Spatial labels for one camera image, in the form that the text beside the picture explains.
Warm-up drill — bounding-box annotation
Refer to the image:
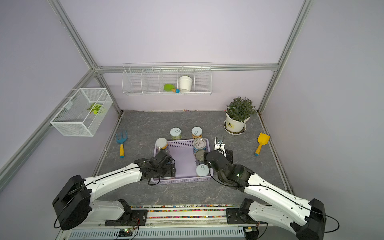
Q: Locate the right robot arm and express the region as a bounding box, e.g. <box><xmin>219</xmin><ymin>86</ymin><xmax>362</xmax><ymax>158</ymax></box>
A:
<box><xmin>204</xmin><ymin>150</ymin><xmax>330</xmax><ymax>240</ymax></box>

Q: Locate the yellow toy shovel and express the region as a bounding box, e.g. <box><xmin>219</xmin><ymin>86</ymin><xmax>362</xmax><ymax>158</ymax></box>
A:
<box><xmin>255</xmin><ymin>133</ymin><xmax>270</xmax><ymax>156</ymax></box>

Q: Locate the potted green plant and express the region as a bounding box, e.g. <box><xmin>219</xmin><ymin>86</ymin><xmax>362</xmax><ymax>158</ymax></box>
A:
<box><xmin>224</xmin><ymin>97</ymin><xmax>257</xmax><ymax>135</ymax></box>

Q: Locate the green toy in side basket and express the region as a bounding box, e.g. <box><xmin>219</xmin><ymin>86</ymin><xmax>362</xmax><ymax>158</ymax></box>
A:
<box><xmin>87</xmin><ymin>103</ymin><xmax>106</xmax><ymax>115</ymax></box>

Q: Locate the aluminium mounting rail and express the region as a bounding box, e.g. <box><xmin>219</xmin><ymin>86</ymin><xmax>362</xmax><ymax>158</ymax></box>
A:
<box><xmin>59</xmin><ymin>204</ymin><xmax>313</xmax><ymax>231</ymax></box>

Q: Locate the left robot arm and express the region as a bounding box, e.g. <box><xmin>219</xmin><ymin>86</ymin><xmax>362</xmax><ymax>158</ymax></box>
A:
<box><xmin>53</xmin><ymin>150</ymin><xmax>176</xmax><ymax>231</ymax></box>

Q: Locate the small green label can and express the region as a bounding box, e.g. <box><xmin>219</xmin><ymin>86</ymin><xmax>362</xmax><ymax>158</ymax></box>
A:
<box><xmin>170</xmin><ymin>127</ymin><xmax>182</xmax><ymax>141</ymax></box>

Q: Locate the white wire wall shelf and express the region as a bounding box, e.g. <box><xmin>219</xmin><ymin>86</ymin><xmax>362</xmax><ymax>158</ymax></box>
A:
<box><xmin>122</xmin><ymin>62</ymin><xmax>213</xmax><ymax>95</ymax></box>

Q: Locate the small white empty pot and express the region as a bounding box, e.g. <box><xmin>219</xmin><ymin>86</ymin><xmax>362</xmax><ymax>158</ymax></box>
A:
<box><xmin>179</xmin><ymin>76</ymin><xmax>193</xmax><ymax>93</ymax></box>

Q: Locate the dark navy tomato can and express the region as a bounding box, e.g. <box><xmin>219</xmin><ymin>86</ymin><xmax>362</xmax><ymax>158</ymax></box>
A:
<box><xmin>195</xmin><ymin>150</ymin><xmax>206</xmax><ymax>166</ymax></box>

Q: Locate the blue toy rake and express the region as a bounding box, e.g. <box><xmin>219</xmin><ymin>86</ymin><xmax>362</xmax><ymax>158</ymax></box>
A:
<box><xmin>115</xmin><ymin>131</ymin><xmax>128</xmax><ymax>158</ymax></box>

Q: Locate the small yellow label can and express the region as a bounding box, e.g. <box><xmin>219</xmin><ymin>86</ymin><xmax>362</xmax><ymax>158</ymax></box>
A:
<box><xmin>196</xmin><ymin>164</ymin><xmax>210</xmax><ymax>177</ymax></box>

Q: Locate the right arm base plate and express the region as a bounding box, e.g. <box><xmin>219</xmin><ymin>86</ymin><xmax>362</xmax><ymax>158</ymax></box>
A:
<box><xmin>226</xmin><ymin>208</ymin><xmax>264</xmax><ymax>225</ymax></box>

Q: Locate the green toy scoop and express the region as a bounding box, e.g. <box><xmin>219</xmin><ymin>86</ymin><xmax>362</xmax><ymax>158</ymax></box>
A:
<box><xmin>164</xmin><ymin>84</ymin><xmax>180</xmax><ymax>94</ymax></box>

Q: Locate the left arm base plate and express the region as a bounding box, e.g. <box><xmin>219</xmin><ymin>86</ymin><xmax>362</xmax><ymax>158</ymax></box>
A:
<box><xmin>105</xmin><ymin>210</ymin><xmax>148</xmax><ymax>227</ymax></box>

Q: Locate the tall yellow orange can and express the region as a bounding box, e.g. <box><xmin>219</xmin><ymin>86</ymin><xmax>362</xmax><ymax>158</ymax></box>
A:
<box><xmin>155</xmin><ymin>138</ymin><xmax>168</xmax><ymax>151</ymax></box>

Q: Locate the white wire side basket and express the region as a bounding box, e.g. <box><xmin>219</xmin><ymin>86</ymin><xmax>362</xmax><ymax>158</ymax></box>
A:
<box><xmin>50</xmin><ymin>88</ymin><xmax>113</xmax><ymax>137</ymax></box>

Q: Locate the lavender plastic basket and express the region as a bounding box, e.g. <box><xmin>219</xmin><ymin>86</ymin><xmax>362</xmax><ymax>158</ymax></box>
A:
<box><xmin>150</xmin><ymin>139</ymin><xmax>213</xmax><ymax>185</ymax></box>

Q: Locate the blue orange soup can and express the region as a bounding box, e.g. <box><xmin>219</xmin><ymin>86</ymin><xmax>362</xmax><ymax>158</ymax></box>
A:
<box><xmin>193</xmin><ymin>138</ymin><xmax>207</xmax><ymax>155</ymax></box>

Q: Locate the small orange label can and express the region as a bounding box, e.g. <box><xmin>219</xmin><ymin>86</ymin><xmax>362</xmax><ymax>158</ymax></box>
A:
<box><xmin>191</xmin><ymin>127</ymin><xmax>203</xmax><ymax>139</ymax></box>

